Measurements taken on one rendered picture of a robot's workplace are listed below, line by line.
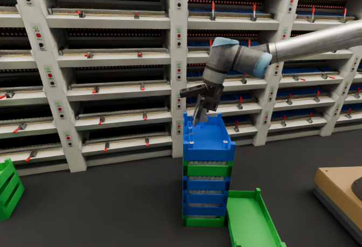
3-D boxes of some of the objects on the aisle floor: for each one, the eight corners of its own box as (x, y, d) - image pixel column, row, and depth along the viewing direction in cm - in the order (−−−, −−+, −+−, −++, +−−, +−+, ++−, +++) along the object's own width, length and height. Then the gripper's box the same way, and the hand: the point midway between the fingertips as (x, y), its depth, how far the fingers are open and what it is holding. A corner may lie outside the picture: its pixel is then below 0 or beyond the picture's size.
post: (185, 156, 137) (191, -234, 66) (172, 157, 135) (166, -242, 64) (179, 142, 155) (179, -177, 84) (168, 143, 153) (159, -183, 82)
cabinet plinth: (381, 125, 184) (383, 121, 182) (172, 154, 138) (171, 149, 136) (363, 119, 198) (365, 114, 196) (168, 143, 153) (168, 138, 151)
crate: (223, 227, 87) (225, 216, 84) (182, 226, 87) (182, 214, 84) (214, 180, 114) (215, 170, 111) (182, 180, 115) (182, 170, 111)
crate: (282, 259, 75) (287, 247, 72) (234, 256, 75) (236, 245, 72) (257, 198, 102) (259, 188, 99) (221, 197, 103) (223, 186, 100)
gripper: (226, 87, 69) (208, 134, 77) (221, 80, 79) (206, 122, 87) (205, 82, 68) (189, 129, 76) (202, 76, 78) (188, 118, 86)
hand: (193, 121), depth 81 cm, fingers open, 3 cm apart
